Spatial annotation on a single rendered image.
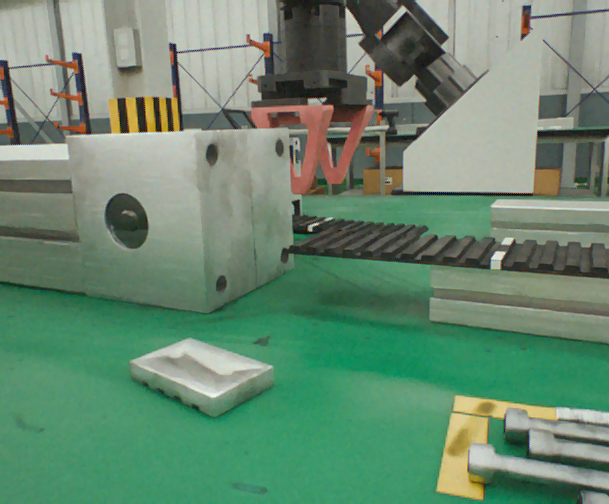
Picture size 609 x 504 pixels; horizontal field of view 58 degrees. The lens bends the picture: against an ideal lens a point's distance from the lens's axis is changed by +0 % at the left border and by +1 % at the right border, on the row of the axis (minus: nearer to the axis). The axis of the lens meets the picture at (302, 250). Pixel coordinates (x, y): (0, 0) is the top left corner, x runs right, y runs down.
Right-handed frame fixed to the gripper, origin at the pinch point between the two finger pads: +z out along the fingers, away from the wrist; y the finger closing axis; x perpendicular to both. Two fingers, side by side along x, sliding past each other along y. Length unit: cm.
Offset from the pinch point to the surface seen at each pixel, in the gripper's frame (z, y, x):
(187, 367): 3.7, 31.1, 8.5
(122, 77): -39, -240, -248
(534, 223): 3.0, 1.7, 18.7
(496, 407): 4.5, 28.4, 19.2
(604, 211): 1.9, 2.2, 23.2
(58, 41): -157, -659, -775
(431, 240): 1.2, 17.9, 14.6
